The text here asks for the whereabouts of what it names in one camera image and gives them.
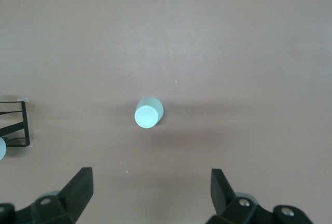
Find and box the grey cup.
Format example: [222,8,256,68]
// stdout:
[0,137,7,161]

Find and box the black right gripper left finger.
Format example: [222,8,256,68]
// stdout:
[0,166,93,224]

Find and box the pale green cup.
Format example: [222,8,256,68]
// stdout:
[134,96,164,129]

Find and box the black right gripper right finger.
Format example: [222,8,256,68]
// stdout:
[204,168,314,224]

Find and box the black wire rack wooden bar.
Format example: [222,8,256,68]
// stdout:
[0,100,31,148]

